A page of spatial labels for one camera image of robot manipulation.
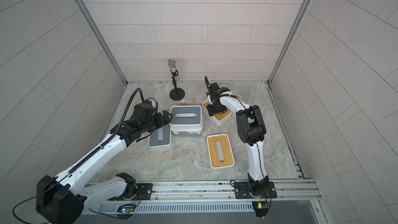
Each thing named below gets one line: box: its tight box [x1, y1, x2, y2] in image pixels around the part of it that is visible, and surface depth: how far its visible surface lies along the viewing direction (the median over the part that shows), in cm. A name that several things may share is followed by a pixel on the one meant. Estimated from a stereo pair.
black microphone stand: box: [167, 58, 186, 101], surface depth 110 cm
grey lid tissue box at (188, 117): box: [168, 105, 203, 130], surface depth 86 cm
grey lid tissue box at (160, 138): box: [147, 123, 173, 151], surface depth 84 cm
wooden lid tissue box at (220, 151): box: [206, 133, 235, 169], surface depth 82 cm
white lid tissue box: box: [169, 124, 203, 137], surface depth 86 cm
